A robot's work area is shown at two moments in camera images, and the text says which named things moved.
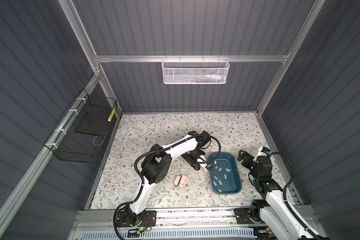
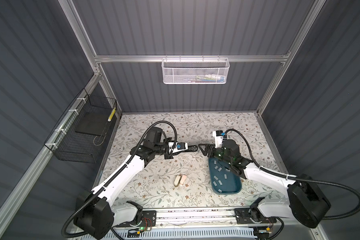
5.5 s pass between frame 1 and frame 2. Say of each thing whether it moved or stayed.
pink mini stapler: stayed
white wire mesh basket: stayed
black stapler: moved
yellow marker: stayed
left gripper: moved
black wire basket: stayed
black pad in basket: stayed
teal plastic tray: stayed
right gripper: moved
